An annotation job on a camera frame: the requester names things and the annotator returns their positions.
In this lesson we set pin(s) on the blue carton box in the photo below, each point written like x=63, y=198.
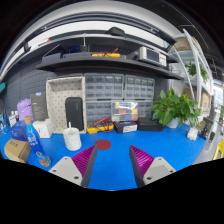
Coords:
x=18, y=130

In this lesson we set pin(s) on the black desk device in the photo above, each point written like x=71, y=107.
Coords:
x=206, y=128

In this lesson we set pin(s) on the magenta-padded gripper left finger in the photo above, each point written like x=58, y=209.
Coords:
x=66, y=168

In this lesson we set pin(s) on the small white box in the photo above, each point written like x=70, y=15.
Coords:
x=43, y=129

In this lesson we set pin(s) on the yellow tool red leads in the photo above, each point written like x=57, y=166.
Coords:
x=106, y=55

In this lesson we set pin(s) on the purple plastic bag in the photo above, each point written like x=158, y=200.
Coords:
x=24, y=109

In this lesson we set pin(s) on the brown cardboard box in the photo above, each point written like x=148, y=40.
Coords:
x=16, y=150

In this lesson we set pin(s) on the black box white label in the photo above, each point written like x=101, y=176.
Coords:
x=126, y=127

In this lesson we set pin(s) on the clear organizer box colourful parts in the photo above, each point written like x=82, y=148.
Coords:
x=124, y=111

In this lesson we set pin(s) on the wide grey drawer cabinet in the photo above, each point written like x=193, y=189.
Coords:
x=104, y=86

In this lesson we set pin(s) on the white dotted open box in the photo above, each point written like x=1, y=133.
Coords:
x=57, y=100

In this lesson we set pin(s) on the blue drink bottle gold cap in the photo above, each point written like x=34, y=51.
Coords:
x=35, y=141

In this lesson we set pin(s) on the white ribbed paper cup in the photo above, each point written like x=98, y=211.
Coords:
x=72, y=140

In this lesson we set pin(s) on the yellow multimeter red leads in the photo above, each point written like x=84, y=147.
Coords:
x=96, y=128

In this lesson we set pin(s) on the small white block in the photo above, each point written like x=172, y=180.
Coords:
x=192, y=134

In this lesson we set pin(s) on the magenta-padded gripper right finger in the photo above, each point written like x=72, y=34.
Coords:
x=158, y=168

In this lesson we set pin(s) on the black wall shelf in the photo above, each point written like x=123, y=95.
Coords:
x=100, y=65

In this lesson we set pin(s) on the white oscilloscope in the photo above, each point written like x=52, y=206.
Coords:
x=152, y=55

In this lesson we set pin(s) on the dark grey flat box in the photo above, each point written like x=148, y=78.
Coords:
x=39, y=106

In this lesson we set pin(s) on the green potted plant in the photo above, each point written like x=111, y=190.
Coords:
x=173, y=108

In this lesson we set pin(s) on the black flat case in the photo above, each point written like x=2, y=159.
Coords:
x=149, y=124

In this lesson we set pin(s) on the black rectangular case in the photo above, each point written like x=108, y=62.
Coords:
x=74, y=113

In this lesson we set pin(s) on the white shelf unit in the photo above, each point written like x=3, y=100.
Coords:
x=198, y=76

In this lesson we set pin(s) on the flat round red coaster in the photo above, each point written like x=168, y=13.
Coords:
x=103, y=144

